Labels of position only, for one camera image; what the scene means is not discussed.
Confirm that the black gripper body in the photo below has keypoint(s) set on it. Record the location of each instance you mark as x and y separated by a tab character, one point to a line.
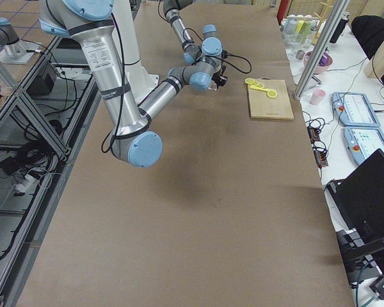
221	78

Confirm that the pink plastic cup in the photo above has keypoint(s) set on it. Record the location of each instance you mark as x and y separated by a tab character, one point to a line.
317	96

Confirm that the yellow plastic knife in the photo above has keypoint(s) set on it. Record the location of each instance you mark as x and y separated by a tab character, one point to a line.
267	90

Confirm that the bamboo cutting board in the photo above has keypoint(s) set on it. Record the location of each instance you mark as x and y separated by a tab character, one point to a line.
265	108

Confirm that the lemon slice top of pair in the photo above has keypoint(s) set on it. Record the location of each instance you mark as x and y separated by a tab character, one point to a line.
272	94

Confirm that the pink bowl with purple cloth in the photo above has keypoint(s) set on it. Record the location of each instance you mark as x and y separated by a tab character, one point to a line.
324	63

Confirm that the teach pendant far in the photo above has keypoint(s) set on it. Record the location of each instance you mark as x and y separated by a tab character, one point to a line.
354	109

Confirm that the teach pendant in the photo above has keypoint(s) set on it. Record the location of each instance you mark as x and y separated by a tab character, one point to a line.
354	109
363	141

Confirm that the teach pendant near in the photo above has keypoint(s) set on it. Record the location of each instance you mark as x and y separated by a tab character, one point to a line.
363	141

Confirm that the black laptop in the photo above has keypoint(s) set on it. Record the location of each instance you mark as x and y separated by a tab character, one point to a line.
360	197

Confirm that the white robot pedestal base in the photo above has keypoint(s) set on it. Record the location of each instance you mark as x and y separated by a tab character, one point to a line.
142	83

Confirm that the aluminium frame post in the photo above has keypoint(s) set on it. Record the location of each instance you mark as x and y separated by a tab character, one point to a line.
329	28

